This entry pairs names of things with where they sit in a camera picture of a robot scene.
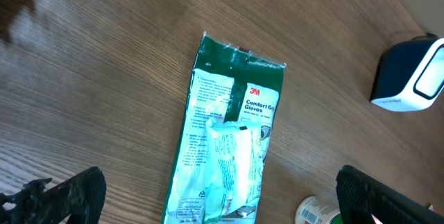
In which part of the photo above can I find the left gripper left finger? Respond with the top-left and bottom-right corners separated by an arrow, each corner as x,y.
1,166 -> 107,224

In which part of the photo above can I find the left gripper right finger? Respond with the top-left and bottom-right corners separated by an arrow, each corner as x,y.
336,165 -> 443,224

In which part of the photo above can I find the green white tape roll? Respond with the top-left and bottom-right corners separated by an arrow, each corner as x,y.
294,196 -> 343,224

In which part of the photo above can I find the light green wipes packet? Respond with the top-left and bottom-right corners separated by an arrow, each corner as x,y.
204,119 -> 264,223

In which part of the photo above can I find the green 3M gloves package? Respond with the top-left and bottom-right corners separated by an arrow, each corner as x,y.
162,34 -> 286,224

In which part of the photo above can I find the white barcode scanner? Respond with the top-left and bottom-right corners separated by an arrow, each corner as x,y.
369,33 -> 443,112

